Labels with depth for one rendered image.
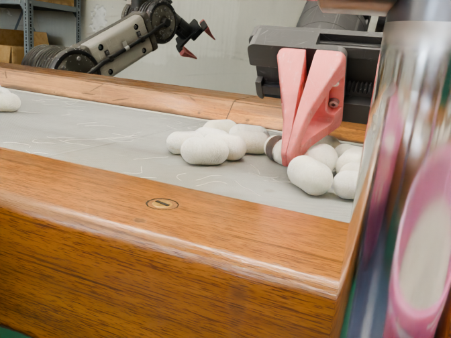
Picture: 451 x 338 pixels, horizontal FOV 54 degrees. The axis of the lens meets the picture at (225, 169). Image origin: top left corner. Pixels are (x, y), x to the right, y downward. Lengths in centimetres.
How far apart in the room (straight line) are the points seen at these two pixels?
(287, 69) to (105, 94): 33
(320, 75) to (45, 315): 22
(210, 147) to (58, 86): 37
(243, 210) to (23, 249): 8
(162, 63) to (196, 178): 261
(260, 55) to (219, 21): 234
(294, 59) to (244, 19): 229
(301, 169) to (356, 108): 10
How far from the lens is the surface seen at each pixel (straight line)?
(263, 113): 50
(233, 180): 29
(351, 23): 37
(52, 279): 17
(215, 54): 268
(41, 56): 103
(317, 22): 36
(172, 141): 33
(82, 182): 19
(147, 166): 30
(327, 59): 31
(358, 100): 35
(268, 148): 34
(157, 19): 118
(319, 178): 27
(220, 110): 52
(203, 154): 31
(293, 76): 31
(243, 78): 259
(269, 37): 34
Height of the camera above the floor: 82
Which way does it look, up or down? 15 degrees down
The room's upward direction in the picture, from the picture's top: 5 degrees clockwise
